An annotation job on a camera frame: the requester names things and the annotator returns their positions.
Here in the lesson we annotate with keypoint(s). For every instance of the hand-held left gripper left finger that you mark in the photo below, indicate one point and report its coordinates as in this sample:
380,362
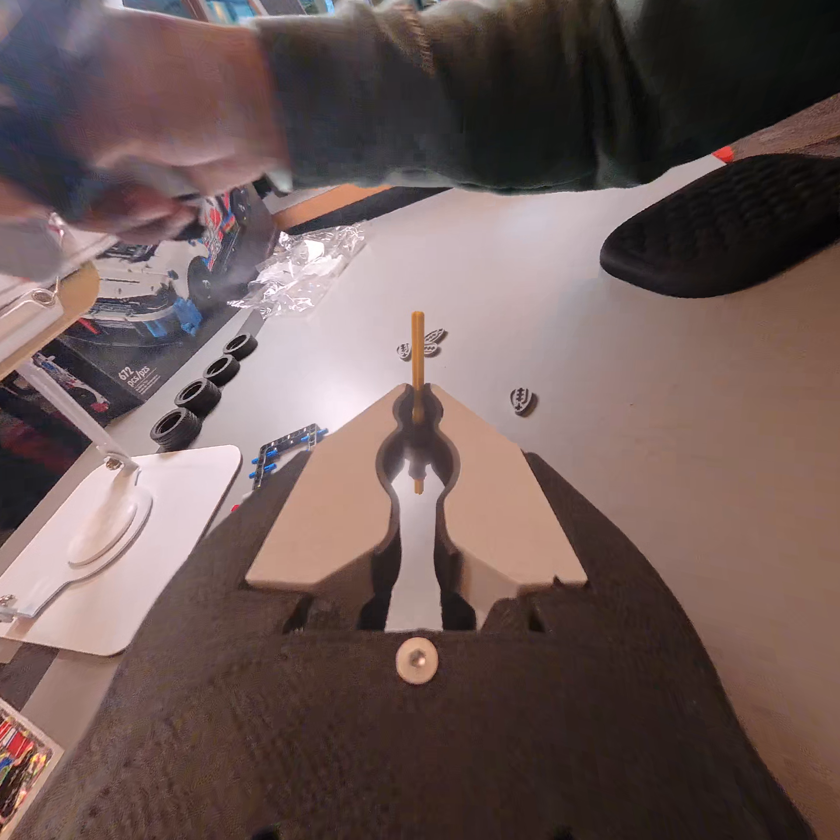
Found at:
321,518

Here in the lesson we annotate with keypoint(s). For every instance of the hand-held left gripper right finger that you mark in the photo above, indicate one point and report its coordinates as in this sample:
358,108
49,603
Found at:
512,518

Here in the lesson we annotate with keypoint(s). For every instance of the grey lego disc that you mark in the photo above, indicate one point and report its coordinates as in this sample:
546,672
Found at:
522,401

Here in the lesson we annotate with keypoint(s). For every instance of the yellow lego axle assembly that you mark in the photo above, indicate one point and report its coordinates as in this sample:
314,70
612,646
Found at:
418,354

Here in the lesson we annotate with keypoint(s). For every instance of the cluster of grey lego discs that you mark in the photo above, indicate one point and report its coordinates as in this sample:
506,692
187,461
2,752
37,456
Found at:
430,342

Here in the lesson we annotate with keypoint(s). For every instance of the person's right forearm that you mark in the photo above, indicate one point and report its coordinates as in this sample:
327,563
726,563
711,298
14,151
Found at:
525,92

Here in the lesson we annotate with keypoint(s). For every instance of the black lego set box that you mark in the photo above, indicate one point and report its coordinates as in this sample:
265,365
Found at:
151,308

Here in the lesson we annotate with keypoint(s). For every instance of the person's right hand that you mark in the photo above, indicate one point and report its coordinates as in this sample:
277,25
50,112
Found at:
170,105

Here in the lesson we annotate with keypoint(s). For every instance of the white book stand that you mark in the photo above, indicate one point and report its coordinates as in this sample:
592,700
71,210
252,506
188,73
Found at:
164,512

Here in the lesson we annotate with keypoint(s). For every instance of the clear plastic bag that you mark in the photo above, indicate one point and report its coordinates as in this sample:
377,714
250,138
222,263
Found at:
295,269

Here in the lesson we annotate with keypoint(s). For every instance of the orange edged table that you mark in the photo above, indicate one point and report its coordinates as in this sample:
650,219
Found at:
341,200

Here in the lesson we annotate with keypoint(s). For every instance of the black mesh chair seat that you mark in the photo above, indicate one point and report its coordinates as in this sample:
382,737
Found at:
722,229

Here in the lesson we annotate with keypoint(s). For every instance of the colourful sticker sheet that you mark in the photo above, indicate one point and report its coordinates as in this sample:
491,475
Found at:
23,761

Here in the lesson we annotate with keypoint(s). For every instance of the orange traffic cone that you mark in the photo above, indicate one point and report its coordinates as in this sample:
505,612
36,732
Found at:
723,155

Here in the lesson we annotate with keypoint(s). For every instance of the black lego frame assembly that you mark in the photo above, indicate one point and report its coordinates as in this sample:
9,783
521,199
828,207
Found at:
275,449

